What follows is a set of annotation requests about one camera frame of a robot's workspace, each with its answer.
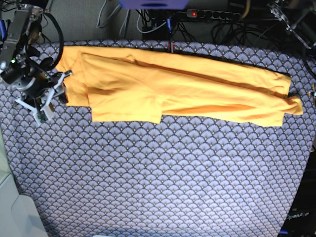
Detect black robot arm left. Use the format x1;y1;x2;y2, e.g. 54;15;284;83
267;0;316;49

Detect purple box at top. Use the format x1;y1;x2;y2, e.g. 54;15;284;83
119;0;189;10

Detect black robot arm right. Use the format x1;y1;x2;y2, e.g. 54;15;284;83
0;0;72;125

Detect black power strip red switch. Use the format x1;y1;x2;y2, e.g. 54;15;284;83
186;9;241;21

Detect tangled cables behind table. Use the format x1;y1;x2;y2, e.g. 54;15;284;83
96;0;272;44

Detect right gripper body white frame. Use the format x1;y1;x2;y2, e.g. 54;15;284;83
14;70;73;123

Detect yellow T-shirt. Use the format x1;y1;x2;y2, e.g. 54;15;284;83
56;46;303;127

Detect black OpenArm base box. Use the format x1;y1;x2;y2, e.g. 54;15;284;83
278;151;316;237

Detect blue fan-pattern tablecloth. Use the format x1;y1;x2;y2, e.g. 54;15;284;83
0;42;316;237

